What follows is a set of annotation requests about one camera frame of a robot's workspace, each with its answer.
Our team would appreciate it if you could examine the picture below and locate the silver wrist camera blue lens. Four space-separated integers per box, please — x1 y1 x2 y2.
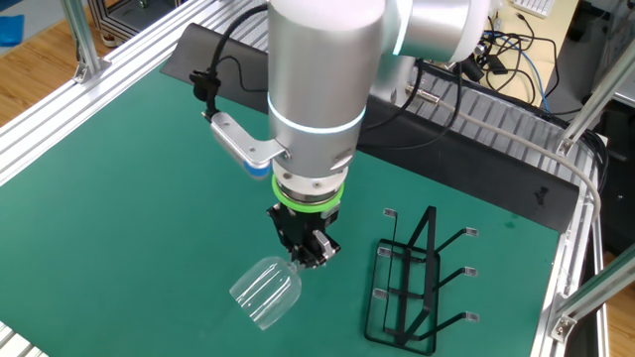
200 111 291 180

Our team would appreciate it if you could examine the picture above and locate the black metal cup rack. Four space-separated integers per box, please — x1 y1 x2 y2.
363 205 480 356

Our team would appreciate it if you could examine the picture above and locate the clear wine glass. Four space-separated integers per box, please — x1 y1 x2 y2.
228 255 304 332

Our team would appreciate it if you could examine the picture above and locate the black white striped frame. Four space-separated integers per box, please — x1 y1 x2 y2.
88 0 190 47

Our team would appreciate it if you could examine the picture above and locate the green table mat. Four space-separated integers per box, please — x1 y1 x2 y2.
0 63 562 357

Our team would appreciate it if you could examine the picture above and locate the blue cable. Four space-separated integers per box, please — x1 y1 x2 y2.
495 34 552 113

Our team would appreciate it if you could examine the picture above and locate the aluminium profile table rail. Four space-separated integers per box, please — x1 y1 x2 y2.
0 0 234 187
530 133 609 357

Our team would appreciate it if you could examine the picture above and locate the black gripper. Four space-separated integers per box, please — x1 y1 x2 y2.
266 200 342 270

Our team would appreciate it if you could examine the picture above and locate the grey cable with metal plug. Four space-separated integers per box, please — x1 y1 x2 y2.
405 83 603 225

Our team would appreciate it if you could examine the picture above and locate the white keyboard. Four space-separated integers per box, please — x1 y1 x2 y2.
510 0 557 19

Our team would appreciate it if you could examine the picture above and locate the black camera cable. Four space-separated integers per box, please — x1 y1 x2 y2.
188 3 270 120

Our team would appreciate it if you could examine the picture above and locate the beige desk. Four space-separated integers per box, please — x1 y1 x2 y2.
488 0 581 108

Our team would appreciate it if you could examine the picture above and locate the green flange ring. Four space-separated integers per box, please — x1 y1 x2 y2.
270 174 346 215

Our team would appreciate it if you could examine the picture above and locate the black desk cable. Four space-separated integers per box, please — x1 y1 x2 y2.
488 12 562 100

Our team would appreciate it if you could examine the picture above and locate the aluminium profile post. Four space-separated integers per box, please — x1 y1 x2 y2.
59 0 113 84
548 257 635 343
555 38 635 158

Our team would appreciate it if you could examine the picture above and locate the thick black gripper cable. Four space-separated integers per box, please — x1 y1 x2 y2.
356 61 465 152

